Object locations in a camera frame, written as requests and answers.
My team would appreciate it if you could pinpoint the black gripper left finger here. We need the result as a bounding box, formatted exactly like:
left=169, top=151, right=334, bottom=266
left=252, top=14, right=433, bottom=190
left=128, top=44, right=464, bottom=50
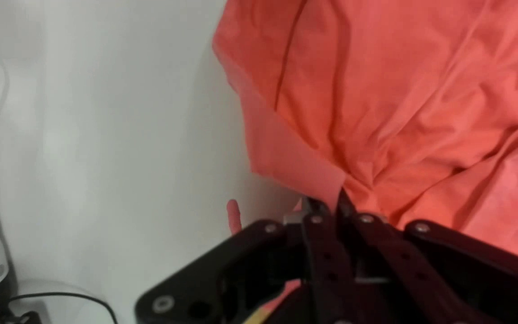
left=135, top=196, right=356, bottom=324

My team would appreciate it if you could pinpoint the thin black table cable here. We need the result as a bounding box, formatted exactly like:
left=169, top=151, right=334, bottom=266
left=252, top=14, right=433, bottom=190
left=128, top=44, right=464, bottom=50
left=3, top=287, right=122, bottom=324

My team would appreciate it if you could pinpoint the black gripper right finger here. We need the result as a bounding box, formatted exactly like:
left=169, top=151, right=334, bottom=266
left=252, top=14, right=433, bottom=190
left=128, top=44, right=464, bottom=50
left=334, top=188, right=518, bottom=324

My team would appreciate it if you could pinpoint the red sweatshirt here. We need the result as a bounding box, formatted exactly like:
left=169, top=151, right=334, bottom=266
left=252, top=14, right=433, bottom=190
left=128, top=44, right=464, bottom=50
left=210, top=0, right=518, bottom=266

